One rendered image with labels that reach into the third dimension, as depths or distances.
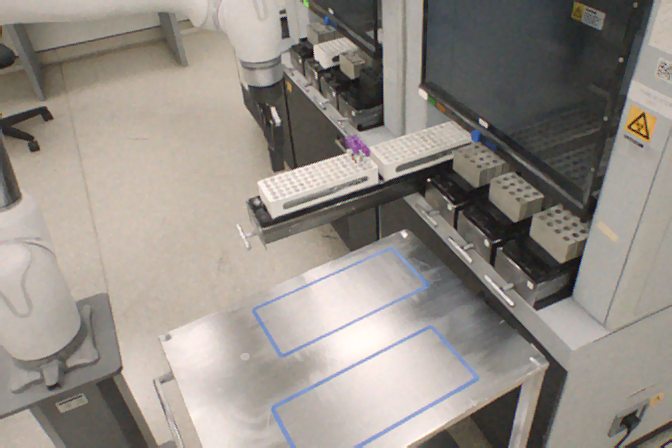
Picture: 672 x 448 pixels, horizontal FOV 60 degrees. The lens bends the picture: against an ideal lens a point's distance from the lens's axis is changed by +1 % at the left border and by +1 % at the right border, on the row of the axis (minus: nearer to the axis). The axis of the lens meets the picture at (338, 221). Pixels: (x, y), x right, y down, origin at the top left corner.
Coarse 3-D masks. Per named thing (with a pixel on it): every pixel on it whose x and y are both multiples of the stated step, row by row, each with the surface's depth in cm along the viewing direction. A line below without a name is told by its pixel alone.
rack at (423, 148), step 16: (432, 128) 161; (448, 128) 161; (384, 144) 156; (400, 144) 156; (416, 144) 155; (432, 144) 155; (448, 144) 154; (464, 144) 164; (384, 160) 150; (400, 160) 150; (416, 160) 160; (432, 160) 159; (384, 176) 152
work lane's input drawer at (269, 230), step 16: (448, 160) 157; (400, 176) 153; (416, 176) 154; (432, 176) 156; (368, 192) 150; (384, 192) 151; (400, 192) 154; (416, 192) 156; (256, 208) 146; (304, 208) 145; (320, 208) 147; (336, 208) 148; (352, 208) 150; (368, 208) 152; (256, 224) 146; (272, 224) 143; (288, 224) 144; (304, 224) 146; (320, 224) 148; (272, 240) 144
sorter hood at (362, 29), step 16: (304, 0) 212; (320, 0) 201; (336, 0) 188; (352, 0) 177; (368, 0) 168; (320, 16) 202; (336, 16) 193; (352, 16) 181; (368, 16) 171; (352, 32) 183; (368, 32) 174; (368, 48) 175
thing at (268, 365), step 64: (384, 256) 129; (256, 320) 117; (320, 320) 116; (384, 320) 115; (448, 320) 114; (192, 384) 106; (256, 384) 105; (320, 384) 105; (384, 384) 104; (448, 384) 103; (512, 384) 102
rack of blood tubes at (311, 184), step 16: (336, 160) 153; (352, 160) 151; (288, 176) 149; (304, 176) 148; (320, 176) 147; (336, 176) 147; (352, 176) 146; (272, 192) 143; (288, 192) 143; (304, 192) 142; (320, 192) 151; (336, 192) 147; (352, 192) 149; (272, 208) 141; (288, 208) 143
